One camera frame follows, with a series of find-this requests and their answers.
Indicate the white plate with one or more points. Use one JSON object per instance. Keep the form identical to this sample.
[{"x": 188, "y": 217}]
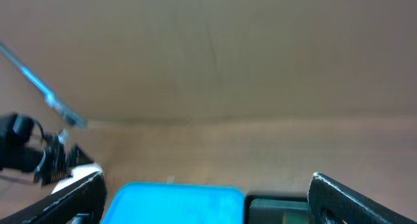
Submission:
[{"x": 78, "y": 173}]

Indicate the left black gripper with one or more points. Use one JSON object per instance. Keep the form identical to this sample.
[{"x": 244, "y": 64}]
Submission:
[{"x": 57, "y": 164}]

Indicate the black rectangular tray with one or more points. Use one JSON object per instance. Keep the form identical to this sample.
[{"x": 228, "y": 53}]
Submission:
[{"x": 264, "y": 208}]

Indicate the dark object top left corner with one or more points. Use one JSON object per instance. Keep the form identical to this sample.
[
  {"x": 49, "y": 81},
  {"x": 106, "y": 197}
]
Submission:
[{"x": 51, "y": 99}]

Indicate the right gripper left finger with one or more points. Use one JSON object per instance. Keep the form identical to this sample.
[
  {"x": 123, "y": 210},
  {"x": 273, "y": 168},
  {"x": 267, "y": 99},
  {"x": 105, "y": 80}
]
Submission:
[{"x": 85, "y": 199}]

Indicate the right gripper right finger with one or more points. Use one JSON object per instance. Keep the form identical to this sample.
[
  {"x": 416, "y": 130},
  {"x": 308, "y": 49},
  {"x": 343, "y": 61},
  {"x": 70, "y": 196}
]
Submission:
[{"x": 332, "y": 202}]

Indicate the teal plastic tray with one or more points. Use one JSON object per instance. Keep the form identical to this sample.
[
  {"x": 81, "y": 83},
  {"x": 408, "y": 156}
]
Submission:
[{"x": 140, "y": 202}]

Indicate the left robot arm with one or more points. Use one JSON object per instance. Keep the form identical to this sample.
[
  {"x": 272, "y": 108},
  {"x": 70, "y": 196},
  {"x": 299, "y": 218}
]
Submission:
[{"x": 27, "y": 148}]

